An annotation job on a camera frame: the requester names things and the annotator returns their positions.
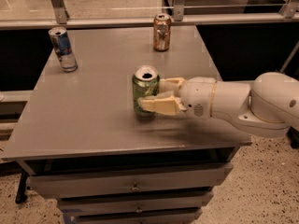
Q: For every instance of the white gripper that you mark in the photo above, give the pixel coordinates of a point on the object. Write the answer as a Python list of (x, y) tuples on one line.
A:
[(196, 94)]

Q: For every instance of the green soda can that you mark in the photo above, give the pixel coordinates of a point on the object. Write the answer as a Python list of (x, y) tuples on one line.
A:
[(145, 81)]

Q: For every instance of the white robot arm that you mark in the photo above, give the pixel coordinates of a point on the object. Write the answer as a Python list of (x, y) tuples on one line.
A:
[(268, 107)]

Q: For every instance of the orange soda can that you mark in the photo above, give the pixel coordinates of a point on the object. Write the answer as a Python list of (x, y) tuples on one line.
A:
[(161, 32)]

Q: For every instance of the blue silver energy drink can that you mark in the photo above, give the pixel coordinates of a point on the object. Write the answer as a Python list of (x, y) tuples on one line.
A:
[(62, 47)]

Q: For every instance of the grey middle drawer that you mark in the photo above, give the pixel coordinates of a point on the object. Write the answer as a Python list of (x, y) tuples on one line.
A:
[(135, 203)]

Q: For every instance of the grey drawer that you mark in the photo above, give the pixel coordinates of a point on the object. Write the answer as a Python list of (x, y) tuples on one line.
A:
[(130, 181), (135, 203), (170, 216)]

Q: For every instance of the grey bottom drawer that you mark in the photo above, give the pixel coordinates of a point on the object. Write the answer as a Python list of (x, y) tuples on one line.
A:
[(170, 216)]

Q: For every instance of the grey top drawer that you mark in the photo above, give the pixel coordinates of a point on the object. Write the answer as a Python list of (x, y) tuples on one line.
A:
[(130, 181)]

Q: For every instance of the metal railing frame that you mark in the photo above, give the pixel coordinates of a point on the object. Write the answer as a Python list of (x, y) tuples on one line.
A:
[(25, 45)]

